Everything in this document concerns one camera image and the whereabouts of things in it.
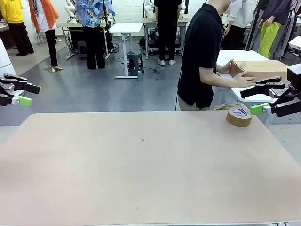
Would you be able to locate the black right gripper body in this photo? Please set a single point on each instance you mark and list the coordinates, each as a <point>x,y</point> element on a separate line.
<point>294,81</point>

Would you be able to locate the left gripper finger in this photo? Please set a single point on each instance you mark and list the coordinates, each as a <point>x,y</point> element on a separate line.
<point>31,89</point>
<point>23,100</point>

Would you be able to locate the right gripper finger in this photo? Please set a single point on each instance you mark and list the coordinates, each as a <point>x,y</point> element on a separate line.
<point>256,90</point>
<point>258,108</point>

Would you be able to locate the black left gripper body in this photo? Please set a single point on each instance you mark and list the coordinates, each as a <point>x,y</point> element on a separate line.
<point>11,89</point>

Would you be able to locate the brown cardboard box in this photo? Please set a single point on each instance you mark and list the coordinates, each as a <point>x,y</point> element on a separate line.
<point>261,68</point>

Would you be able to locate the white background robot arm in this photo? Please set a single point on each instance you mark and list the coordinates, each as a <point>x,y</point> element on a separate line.
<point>70,10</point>
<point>148,9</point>

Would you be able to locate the person's left forearm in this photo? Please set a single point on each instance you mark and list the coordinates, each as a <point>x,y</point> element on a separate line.
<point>218,69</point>

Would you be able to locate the person's right forearm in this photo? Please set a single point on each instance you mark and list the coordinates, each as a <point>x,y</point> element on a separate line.
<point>218,80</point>

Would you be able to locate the person's right hand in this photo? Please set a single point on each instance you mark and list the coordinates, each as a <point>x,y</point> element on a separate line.
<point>245,81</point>

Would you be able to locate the person's left hand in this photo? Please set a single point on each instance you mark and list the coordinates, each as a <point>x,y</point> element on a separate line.
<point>227,68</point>

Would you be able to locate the brown packing tape roll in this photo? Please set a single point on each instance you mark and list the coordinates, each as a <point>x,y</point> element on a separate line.
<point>238,117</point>

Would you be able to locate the shiny floor plate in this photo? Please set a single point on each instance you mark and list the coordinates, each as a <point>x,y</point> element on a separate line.
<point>53,69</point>

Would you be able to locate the crumpled brown packing paper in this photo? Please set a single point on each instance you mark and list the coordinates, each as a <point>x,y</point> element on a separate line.
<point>229,106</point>

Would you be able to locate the person in gray trousers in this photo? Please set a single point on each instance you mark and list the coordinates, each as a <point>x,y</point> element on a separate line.
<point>283,40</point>

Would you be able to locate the person in lime trousers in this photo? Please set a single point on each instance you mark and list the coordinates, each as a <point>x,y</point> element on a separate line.
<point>270,30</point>

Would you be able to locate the gray plastic stool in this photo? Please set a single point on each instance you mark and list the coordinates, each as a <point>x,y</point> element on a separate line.
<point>81,49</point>
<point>135,62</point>

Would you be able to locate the black slanted pole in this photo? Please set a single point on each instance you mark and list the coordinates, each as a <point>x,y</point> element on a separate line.
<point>254,26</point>

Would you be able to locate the person in black shirt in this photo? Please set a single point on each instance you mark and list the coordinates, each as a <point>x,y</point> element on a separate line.
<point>202,47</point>

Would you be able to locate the wooden top lab table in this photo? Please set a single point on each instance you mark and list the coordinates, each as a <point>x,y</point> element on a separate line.
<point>70,24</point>

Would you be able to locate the person in yellow shirt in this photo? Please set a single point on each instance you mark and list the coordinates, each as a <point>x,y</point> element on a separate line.
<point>14,14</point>

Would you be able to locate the person in orange jacket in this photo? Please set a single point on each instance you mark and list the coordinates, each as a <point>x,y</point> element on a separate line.
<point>43,14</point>

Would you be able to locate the person in white jacket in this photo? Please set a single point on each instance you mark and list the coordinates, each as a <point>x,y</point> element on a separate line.
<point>240,16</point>

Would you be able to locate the person in blue patterned shirt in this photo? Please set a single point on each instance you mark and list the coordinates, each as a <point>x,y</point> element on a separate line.
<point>92,16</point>

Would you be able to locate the black tripod pole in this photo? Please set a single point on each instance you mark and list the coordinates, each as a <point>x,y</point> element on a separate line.
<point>105,23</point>

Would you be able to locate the small bottle on floor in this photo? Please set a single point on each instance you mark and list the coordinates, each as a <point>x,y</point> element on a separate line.
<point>140,75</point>

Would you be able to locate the person in black clothes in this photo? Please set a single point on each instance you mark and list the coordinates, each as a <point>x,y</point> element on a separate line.
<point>167,23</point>

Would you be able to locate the white height-adjustable desk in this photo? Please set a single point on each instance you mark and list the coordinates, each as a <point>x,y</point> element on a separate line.
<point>125,27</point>

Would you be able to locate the lab table with equipment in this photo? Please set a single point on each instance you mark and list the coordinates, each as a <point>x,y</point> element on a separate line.
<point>150,21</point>

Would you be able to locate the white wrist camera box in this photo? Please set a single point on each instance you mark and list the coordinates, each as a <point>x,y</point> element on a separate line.
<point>295,67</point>

